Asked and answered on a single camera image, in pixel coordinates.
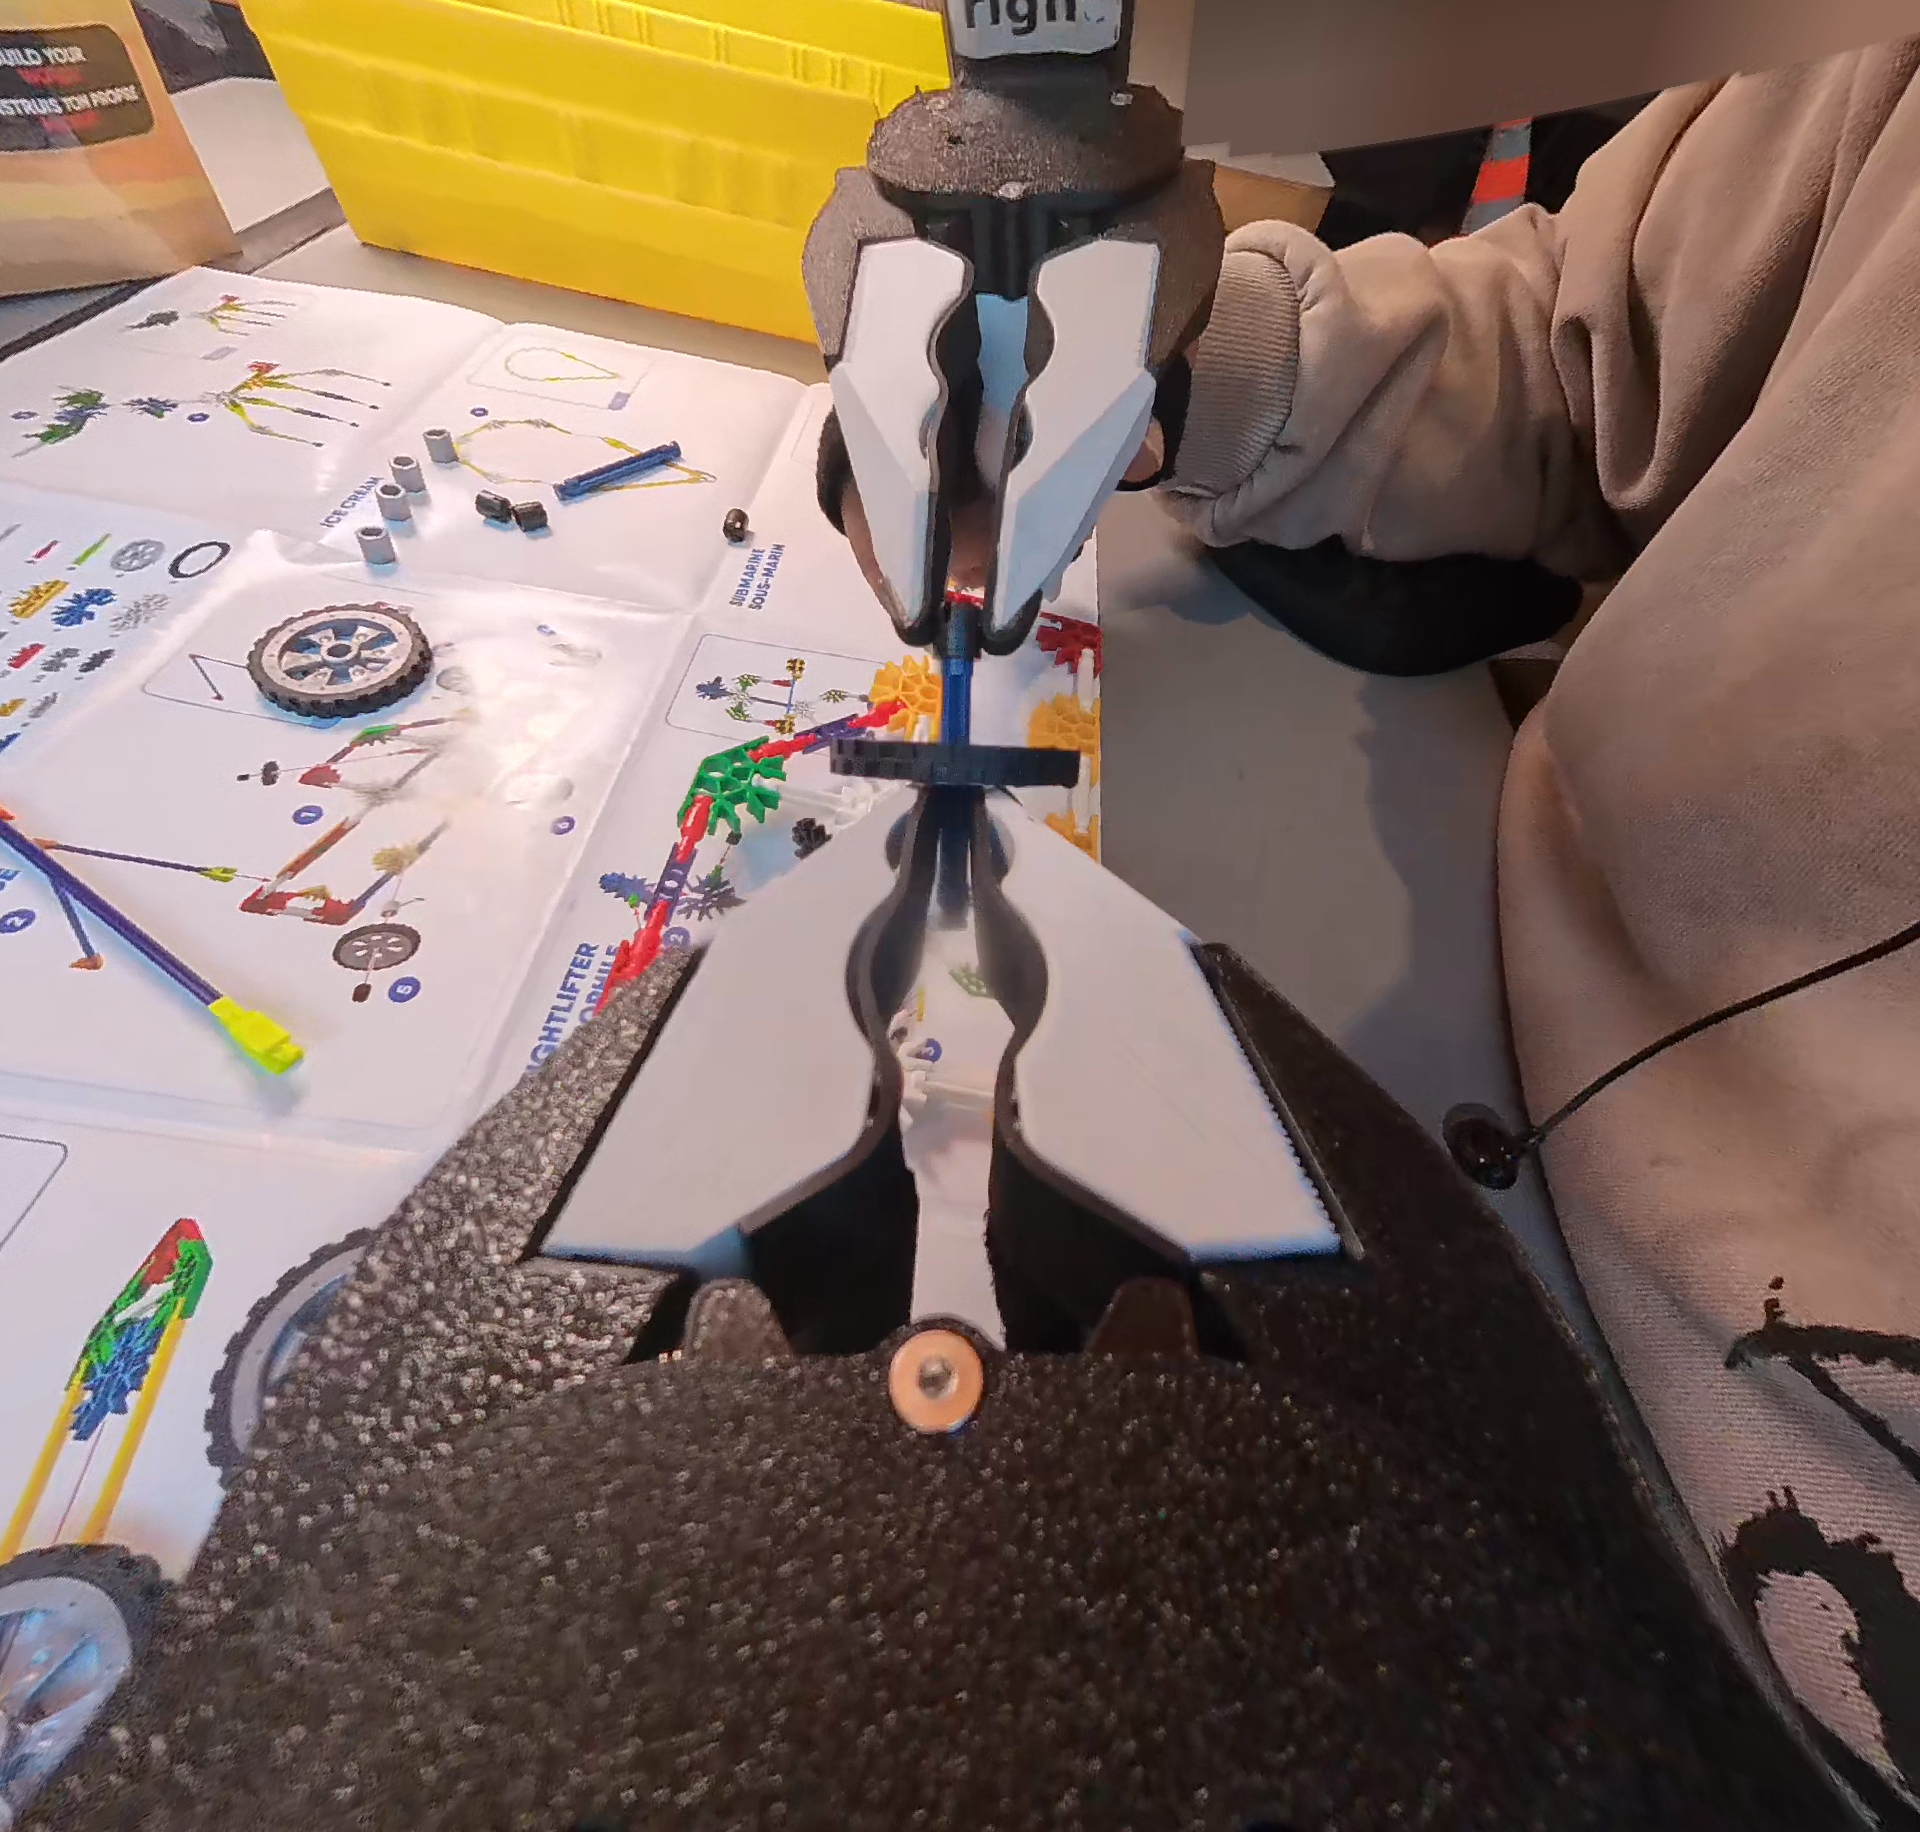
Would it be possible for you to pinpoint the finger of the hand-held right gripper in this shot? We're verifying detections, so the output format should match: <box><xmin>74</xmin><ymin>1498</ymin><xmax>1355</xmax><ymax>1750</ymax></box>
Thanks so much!
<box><xmin>825</xmin><ymin>238</ymin><xmax>977</xmax><ymax>635</ymax></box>
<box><xmin>989</xmin><ymin>238</ymin><xmax>1165</xmax><ymax>635</ymax></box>

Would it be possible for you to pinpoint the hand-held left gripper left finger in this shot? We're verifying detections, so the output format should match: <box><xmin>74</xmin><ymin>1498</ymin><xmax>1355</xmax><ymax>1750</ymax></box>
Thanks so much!
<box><xmin>539</xmin><ymin>792</ymin><xmax>919</xmax><ymax>1347</ymax></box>

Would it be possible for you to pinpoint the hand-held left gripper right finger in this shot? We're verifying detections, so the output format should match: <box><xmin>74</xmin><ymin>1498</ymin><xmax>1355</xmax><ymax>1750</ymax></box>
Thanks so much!
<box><xmin>966</xmin><ymin>792</ymin><xmax>1344</xmax><ymax>1347</ymax></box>

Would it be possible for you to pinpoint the colourful construction toy model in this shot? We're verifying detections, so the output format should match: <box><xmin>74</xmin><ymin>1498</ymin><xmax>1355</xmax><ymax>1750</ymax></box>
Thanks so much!
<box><xmin>596</xmin><ymin>617</ymin><xmax>1105</xmax><ymax>1009</ymax></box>

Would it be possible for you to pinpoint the small black toy wheel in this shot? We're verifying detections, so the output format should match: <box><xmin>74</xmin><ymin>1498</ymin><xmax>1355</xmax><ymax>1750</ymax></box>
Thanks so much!
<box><xmin>832</xmin><ymin>744</ymin><xmax>1084</xmax><ymax>792</ymax></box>
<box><xmin>206</xmin><ymin>1227</ymin><xmax>380</xmax><ymax>1474</ymax></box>
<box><xmin>0</xmin><ymin>1543</ymin><xmax>169</xmax><ymax>1780</ymax></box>
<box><xmin>246</xmin><ymin>603</ymin><xmax>437</xmax><ymax>717</ymax></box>

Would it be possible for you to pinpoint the yellow plastic bin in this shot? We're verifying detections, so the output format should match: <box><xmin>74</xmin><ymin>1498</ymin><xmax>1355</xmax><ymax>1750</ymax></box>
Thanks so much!
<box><xmin>206</xmin><ymin>0</ymin><xmax>969</xmax><ymax>341</ymax></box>

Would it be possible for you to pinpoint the grey desk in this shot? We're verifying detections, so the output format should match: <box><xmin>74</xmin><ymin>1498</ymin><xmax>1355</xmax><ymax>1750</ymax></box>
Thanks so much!
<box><xmin>0</xmin><ymin>168</ymin><xmax>1920</xmax><ymax>1832</ymax></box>

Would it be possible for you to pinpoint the black rounded object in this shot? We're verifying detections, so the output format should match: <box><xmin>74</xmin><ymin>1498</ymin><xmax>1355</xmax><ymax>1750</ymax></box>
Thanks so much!
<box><xmin>1215</xmin><ymin>527</ymin><xmax>1583</xmax><ymax>681</ymax></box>

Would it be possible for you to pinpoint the printed instruction sheet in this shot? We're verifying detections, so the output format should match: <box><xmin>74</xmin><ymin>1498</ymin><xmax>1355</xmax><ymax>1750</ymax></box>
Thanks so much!
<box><xmin>0</xmin><ymin>268</ymin><xmax>1113</xmax><ymax>1715</ymax></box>

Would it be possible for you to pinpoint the blue rod V-shaped assembly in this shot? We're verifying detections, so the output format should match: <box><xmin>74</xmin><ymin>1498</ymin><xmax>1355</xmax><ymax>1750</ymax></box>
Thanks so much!
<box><xmin>0</xmin><ymin>797</ymin><xmax>311</xmax><ymax>1083</ymax></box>

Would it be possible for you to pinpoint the cardboard toy box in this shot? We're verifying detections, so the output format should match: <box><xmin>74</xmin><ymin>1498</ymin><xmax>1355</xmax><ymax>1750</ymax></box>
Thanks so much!
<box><xmin>0</xmin><ymin>0</ymin><xmax>239</xmax><ymax>292</ymax></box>

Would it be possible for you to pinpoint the black cord with round end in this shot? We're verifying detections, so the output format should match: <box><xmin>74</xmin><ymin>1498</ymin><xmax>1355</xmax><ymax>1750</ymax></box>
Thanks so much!
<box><xmin>1446</xmin><ymin>923</ymin><xmax>1920</xmax><ymax>1192</ymax></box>

